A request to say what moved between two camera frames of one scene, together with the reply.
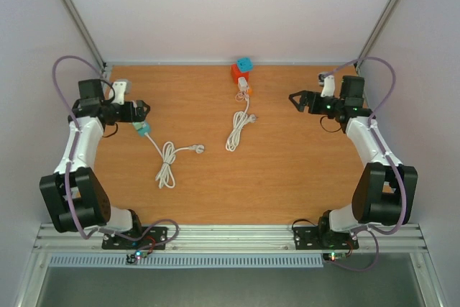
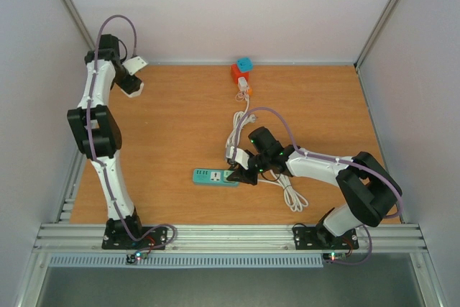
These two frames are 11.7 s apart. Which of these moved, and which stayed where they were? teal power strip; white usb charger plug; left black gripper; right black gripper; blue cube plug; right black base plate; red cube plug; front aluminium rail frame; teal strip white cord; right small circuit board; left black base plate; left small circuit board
Moved: right black gripper; teal strip white cord; teal power strip; left black gripper
Stayed: white usb charger plug; left small circuit board; front aluminium rail frame; red cube plug; right small circuit board; left black base plate; blue cube plug; right black base plate
